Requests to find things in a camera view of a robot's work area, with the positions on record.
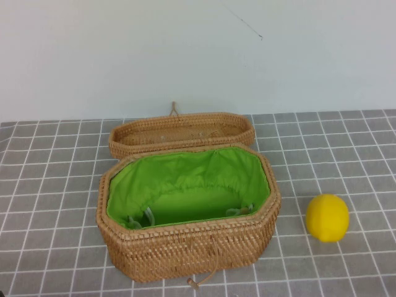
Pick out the pale liner drawstring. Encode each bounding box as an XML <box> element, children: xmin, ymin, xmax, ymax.
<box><xmin>225</xmin><ymin>203</ymin><xmax>255</xmax><ymax>217</ymax></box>
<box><xmin>127</xmin><ymin>206</ymin><xmax>155</xmax><ymax>230</ymax></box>

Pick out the woven rattan basket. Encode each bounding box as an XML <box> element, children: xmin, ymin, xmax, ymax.
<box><xmin>96</xmin><ymin>142</ymin><xmax>282</xmax><ymax>283</ymax></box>

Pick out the yellow lemon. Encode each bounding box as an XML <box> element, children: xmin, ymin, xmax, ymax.
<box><xmin>306</xmin><ymin>193</ymin><xmax>350</xmax><ymax>243</ymax></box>

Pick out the grey checked tablecloth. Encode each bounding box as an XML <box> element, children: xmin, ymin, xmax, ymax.
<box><xmin>0</xmin><ymin>110</ymin><xmax>396</xmax><ymax>297</ymax></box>

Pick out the woven rattan basket lid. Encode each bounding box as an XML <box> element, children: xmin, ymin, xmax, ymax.
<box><xmin>108</xmin><ymin>111</ymin><xmax>256</xmax><ymax>160</ymax></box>

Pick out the cord with wooden toggle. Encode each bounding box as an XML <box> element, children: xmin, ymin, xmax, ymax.
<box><xmin>186</xmin><ymin>238</ymin><xmax>218</xmax><ymax>291</ymax></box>

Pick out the green fabric basket liner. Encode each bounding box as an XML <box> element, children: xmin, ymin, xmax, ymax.
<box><xmin>106</xmin><ymin>148</ymin><xmax>269</xmax><ymax>230</ymax></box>

